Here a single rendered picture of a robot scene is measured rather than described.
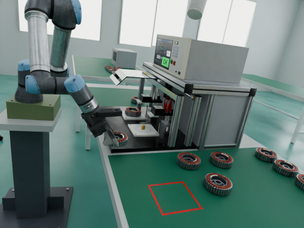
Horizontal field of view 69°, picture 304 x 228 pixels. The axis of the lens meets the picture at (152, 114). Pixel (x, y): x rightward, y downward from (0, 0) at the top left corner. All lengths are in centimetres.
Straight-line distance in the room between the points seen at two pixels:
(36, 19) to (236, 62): 101
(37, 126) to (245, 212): 112
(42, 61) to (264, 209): 105
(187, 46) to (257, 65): 718
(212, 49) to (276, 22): 731
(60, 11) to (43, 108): 56
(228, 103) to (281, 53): 769
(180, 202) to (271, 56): 797
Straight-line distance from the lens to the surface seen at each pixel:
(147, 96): 149
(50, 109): 144
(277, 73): 900
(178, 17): 648
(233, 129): 136
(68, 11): 120
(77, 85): 92
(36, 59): 105
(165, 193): 91
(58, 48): 133
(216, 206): 92
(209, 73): 126
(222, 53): 129
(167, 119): 135
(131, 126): 133
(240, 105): 132
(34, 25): 112
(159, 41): 150
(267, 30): 829
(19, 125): 143
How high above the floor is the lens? 131
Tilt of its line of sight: 19 degrees down
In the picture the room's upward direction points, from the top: 8 degrees clockwise
